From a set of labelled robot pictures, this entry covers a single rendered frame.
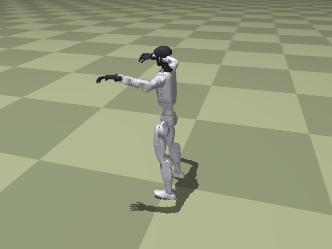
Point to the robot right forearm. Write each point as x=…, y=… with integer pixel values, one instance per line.
x=167, y=59

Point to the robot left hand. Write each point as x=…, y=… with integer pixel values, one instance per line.
x=106, y=77

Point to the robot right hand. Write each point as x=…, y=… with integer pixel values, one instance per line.
x=146, y=56

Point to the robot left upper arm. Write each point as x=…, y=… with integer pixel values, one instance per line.
x=157, y=82

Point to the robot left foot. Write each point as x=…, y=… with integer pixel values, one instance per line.
x=163, y=194

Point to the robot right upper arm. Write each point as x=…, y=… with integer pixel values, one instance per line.
x=173, y=64

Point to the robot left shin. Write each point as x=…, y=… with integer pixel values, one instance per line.
x=167, y=175

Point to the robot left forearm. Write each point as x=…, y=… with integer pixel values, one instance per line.
x=130, y=81

